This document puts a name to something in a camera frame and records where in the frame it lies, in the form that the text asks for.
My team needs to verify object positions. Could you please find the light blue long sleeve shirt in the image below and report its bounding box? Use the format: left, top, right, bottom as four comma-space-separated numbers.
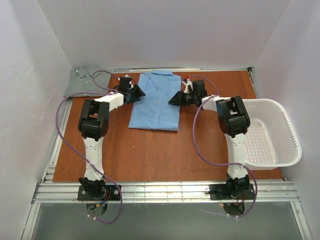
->
128, 70, 182, 132

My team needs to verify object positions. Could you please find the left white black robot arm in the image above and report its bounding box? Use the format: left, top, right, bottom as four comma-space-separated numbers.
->
78, 75, 146, 201

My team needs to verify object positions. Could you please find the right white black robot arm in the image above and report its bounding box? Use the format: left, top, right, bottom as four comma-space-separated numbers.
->
168, 78, 251, 198

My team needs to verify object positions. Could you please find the folded grey long sleeve shirt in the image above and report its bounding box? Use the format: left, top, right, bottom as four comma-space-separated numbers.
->
63, 67, 111, 98

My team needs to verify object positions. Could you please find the white plastic laundry basket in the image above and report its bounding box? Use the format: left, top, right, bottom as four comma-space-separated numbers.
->
243, 98, 302, 170

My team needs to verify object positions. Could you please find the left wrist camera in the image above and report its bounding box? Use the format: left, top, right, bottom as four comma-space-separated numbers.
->
118, 74, 134, 89

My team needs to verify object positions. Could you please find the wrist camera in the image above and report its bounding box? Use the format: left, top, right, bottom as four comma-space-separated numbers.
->
182, 77, 193, 94
118, 74, 134, 89

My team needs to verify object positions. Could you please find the aluminium back frame rail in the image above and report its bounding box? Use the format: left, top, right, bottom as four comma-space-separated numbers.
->
111, 67, 247, 74

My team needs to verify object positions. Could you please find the aluminium frame rail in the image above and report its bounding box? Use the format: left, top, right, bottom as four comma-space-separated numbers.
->
40, 99, 73, 183
32, 180, 300, 204
246, 67, 257, 96
111, 67, 247, 74

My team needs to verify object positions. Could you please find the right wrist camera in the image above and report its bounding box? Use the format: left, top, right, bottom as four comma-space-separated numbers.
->
182, 77, 193, 94

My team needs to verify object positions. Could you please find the aluminium right frame rail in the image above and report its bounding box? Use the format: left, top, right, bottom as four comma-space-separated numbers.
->
246, 67, 257, 96

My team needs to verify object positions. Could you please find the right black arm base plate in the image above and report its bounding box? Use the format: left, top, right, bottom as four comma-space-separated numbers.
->
204, 184, 256, 200

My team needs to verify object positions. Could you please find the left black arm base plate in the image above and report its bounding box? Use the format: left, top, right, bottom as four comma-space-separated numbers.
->
76, 184, 121, 201

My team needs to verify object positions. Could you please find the aluminium left frame rail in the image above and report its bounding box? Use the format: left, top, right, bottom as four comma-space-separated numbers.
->
40, 99, 73, 183

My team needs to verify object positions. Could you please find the aluminium front frame rail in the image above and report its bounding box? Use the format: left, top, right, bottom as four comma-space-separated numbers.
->
32, 180, 300, 204

